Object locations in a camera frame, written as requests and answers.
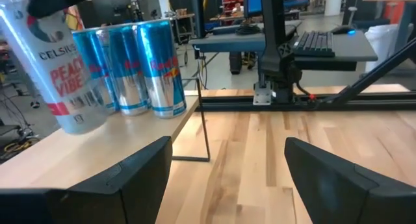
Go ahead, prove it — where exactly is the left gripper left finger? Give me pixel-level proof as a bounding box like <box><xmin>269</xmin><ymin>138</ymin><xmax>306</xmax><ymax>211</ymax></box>
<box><xmin>0</xmin><ymin>135</ymin><xmax>174</xmax><ymax>224</ymax></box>

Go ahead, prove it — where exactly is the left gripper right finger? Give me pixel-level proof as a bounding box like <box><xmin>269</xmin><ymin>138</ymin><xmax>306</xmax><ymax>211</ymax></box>
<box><xmin>284</xmin><ymin>136</ymin><xmax>416</xmax><ymax>224</ymax></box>

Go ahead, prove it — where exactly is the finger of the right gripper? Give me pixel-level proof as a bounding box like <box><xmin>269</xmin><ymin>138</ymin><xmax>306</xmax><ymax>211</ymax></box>
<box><xmin>27</xmin><ymin>0</ymin><xmax>108</xmax><ymax>19</ymax></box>

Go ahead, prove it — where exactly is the blue silver Red Bull can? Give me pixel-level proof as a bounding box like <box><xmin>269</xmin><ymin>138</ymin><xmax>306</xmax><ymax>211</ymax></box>
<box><xmin>136</xmin><ymin>19</ymin><xmax>188</xmax><ymax>119</ymax></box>
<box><xmin>71</xmin><ymin>28</ymin><xmax>120</xmax><ymax>115</ymax></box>
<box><xmin>97</xmin><ymin>24</ymin><xmax>152</xmax><ymax>117</ymax></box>

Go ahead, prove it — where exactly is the Celsius Peach Vibe can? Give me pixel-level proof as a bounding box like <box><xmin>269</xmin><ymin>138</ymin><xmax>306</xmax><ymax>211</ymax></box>
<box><xmin>0</xmin><ymin>0</ymin><xmax>110</xmax><ymax>135</ymax></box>

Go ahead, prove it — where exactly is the grey keyboard tray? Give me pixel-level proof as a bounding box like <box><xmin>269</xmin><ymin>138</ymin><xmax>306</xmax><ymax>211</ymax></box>
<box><xmin>285</xmin><ymin>29</ymin><xmax>380</xmax><ymax>72</ymax></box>

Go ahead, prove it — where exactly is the black computer keyboard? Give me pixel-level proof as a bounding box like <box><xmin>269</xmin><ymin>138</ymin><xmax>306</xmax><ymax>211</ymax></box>
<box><xmin>291</xmin><ymin>31</ymin><xmax>336</xmax><ymax>58</ymax></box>

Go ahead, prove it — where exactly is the white bag bin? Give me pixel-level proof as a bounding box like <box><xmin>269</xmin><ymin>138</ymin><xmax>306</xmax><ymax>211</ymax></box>
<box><xmin>363</xmin><ymin>22</ymin><xmax>410</xmax><ymax>74</ymax></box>

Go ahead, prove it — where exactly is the black computer mouse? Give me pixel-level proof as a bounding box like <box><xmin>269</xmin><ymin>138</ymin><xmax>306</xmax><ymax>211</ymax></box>
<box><xmin>330</xmin><ymin>25</ymin><xmax>357</xmax><ymax>36</ymax></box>

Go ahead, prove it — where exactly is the grey computer desk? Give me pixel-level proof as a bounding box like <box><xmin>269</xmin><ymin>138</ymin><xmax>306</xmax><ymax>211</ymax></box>
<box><xmin>190</xmin><ymin>21</ymin><xmax>303</xmax><ymax>55</ymax></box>

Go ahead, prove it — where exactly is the computer monitor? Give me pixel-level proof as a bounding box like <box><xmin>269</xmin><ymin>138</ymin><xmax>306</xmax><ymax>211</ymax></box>
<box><xmin>243</xmin><ymin>0</ymin><xmax>311</xmax><ymax>17</ymax></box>

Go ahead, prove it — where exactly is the black aluminium table frame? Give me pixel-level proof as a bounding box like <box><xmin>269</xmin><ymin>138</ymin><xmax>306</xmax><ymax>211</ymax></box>
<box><xmin>194</xmin><ymin>38</ymin><xmax>416</xmax><ymax>113</ymax></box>

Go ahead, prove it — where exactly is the yellow cable bundle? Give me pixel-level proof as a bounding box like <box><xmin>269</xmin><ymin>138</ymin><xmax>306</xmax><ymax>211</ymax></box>
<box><xmin>3</xmin><ymin>138</ymin><xmax>42</xmax><ymax>155</ymax></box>

